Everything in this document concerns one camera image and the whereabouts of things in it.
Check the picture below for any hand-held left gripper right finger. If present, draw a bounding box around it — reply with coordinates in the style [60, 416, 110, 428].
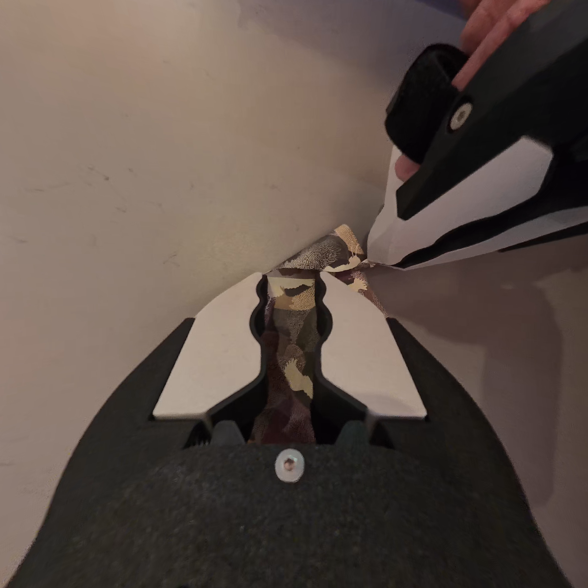
[312, 271, 429, 444]

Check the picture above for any person's right hand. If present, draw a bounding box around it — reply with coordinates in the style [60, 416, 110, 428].
[394, 0, 550, 183]

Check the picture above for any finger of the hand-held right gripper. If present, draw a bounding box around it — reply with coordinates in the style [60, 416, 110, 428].
[367, 134, 555, 267]
[392, 206, 588, 273]

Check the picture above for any bird patterned origami paper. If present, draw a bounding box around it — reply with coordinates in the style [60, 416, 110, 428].
[248, 223, 390, 445]

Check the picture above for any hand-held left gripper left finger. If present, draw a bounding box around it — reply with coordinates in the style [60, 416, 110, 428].
[153, 271, 273, 444]

